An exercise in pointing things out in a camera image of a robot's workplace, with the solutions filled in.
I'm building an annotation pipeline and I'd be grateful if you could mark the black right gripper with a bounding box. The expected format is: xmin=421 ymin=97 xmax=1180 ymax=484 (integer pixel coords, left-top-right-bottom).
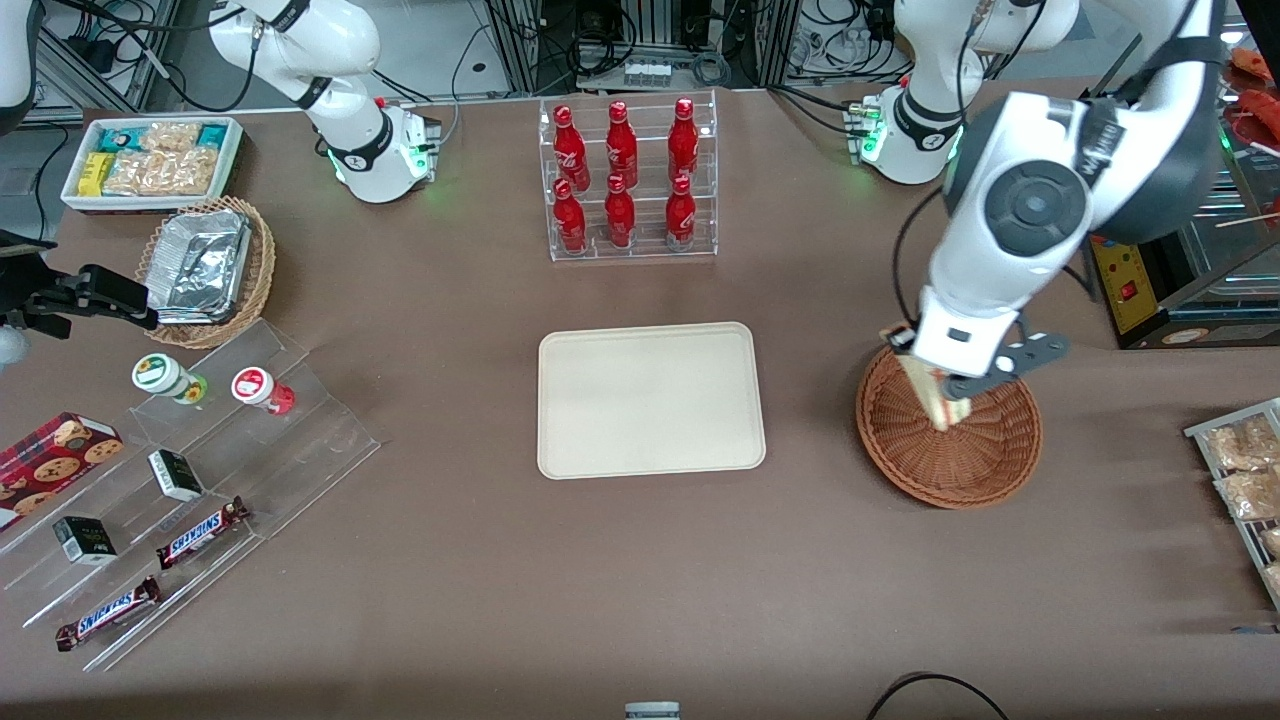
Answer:
xmin=0 ymin=232 xmax=159 ymax=339

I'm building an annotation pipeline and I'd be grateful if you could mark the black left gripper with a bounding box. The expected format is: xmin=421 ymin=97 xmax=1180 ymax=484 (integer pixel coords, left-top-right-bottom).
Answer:
xmin=880 ymin=325 xmax=1071 ymax=403

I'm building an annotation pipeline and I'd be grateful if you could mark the triangular sandwich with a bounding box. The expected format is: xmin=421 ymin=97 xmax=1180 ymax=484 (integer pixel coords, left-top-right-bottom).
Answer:
xmin=900 ymin=355 xmax=973 ymax=433

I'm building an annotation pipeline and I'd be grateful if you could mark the brown wicker basket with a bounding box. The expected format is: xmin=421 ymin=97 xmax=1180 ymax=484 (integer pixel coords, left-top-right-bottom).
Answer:
xmin=855 ymin=340 xmax=1044 ymax=510

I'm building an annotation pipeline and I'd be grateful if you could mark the light wicker basket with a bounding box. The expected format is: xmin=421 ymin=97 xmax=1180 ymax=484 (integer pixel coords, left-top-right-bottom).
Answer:
xmin=135 ymin=196 xmax=277 ymax=350

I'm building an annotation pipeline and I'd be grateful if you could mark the beige plastic tray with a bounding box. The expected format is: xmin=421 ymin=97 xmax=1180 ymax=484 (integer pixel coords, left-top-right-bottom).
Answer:
xmin=537 ymin=321 xmax=767 ymax=481

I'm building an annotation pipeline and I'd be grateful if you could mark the silver foil pack stack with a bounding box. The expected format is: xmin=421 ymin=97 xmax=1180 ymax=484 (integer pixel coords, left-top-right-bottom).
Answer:
xmin=148 ymin=209 xmax=253 ymax=325

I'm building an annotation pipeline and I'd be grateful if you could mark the green lid yogurt cup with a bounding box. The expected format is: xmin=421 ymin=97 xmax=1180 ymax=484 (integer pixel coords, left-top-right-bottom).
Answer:
xmin=131 ymin=352 xmax=209 ymax=406

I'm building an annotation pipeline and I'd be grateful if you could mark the white snack bin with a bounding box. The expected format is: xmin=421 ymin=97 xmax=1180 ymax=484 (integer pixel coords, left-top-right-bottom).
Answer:
xmin=61 ymin=116 xmax=245 ymax=214

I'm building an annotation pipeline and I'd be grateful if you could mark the clear rice cracker bag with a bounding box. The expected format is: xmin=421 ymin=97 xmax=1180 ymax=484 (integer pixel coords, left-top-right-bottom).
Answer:
xmin=140 ymin=121 xmax=203 ymax=156
xmin=160 ymin=147 xmax=220 ymax=197
xmin=104 ymin=152 xmax=167 ymax=197

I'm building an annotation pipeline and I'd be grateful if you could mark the red lid yogurt cup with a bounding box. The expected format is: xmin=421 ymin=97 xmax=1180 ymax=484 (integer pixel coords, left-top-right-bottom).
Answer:
xmin=231 ymin=366 xmax=297 ymax=417

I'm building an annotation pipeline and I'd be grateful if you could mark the black food warmer cabinet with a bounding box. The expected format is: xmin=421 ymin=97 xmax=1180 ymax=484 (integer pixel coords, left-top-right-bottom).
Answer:
xmin=1085 ymin=30 xmax=1280 ymax=351

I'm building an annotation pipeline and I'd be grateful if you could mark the red plaid cookie box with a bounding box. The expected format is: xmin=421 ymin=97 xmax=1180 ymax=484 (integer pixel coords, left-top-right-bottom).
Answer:
xmin=0 ymin=412 xmax=125 ymax=531

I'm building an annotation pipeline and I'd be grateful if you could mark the small black box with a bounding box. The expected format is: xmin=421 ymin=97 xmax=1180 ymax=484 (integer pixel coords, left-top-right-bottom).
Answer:
xmin=52 ymin=516 xmax=118 ymax=567
xmin=147 ymin=449 xmax=205 ymax=503

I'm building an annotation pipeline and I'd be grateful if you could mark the clear acrylic stepped shelf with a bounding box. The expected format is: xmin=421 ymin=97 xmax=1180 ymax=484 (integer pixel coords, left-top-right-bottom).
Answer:
xmin=0 ymin=318 xmax=381 ymax=673

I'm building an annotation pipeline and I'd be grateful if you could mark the snickers chocolate bar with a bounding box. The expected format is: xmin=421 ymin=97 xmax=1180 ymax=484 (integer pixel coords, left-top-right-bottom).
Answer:
xmin=55 ymin=575 xmax=163 ymax=653
xmin=156 ymin=497 xmax=250 ymax=571

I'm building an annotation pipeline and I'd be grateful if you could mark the clear snack bag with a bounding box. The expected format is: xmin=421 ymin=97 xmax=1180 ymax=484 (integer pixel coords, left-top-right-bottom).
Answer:
xmin=1204 ymin=416 xmax=1280 ymax=471
xmin=1214 ymin=468 xmax=1280 ymax=521

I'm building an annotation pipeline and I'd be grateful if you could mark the red cola bottle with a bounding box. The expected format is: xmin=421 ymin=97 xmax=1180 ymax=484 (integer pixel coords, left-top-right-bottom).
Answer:
xmin=553 ymin=178 xmax=589 ymax=254
xmin=553 ymin=104 xmax=590 ymax=189
xmin=604 ymin=173 xmax=637 ymax=249
xmin=605 ymin=100 xmax=639 ymax=187
xmin=668 ymin=97 xmax=700 ymax=183
xmin=665 ymin=175 xmax=698 ymax=250

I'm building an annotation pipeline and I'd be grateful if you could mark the clear acrylic bottle rack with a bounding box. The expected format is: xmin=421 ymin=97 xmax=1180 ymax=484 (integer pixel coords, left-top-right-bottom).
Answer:
xmin=538 ymin=88 xmax=719 ymax=263

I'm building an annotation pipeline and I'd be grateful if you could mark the metal wire rack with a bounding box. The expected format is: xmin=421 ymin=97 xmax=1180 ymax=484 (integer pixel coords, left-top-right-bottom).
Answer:
xmin=1184 ymin=398 xmax=1280 ymax=611

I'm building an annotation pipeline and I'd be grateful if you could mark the black cable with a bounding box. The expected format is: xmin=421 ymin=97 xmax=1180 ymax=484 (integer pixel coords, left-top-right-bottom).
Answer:
xmin=865 ymin=672 xmax=1011 ymax=720

